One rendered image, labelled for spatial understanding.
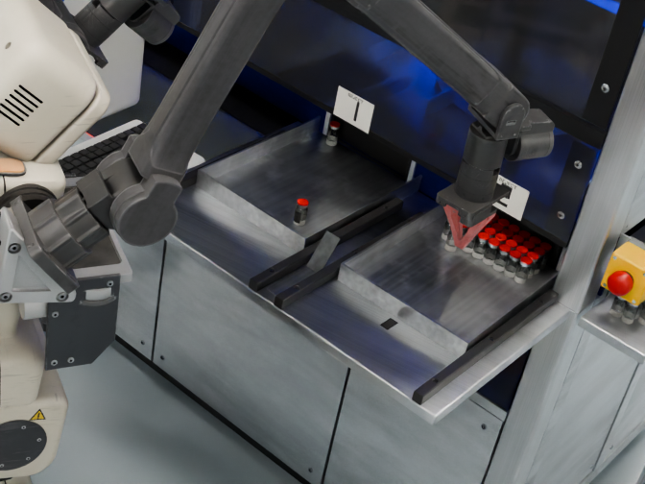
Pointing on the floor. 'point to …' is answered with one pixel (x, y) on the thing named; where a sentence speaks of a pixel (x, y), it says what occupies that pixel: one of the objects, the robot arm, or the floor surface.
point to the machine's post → (577, 279)
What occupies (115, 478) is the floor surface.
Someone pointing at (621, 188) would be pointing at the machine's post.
